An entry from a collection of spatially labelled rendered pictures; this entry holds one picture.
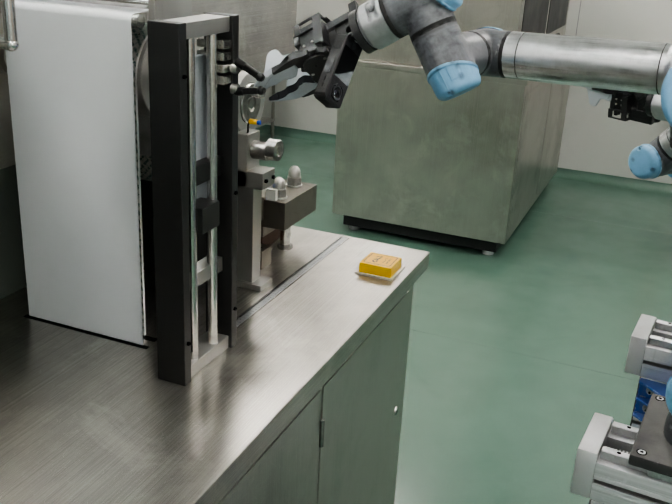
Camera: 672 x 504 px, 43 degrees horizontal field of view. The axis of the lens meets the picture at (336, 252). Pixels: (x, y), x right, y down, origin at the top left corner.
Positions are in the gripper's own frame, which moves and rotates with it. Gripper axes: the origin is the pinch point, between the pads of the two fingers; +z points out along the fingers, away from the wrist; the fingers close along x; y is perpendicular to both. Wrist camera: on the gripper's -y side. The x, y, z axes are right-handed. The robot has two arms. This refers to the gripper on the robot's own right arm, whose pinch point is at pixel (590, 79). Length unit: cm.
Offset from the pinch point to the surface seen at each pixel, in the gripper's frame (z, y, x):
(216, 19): -25, -36, -116
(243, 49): 61, -11, -64
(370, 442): -16, 59, -86
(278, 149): -7, -8, -97
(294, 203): 7, 10, -86
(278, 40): 71, -9, -46
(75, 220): -5, -5, -135
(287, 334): -24, 19, -109
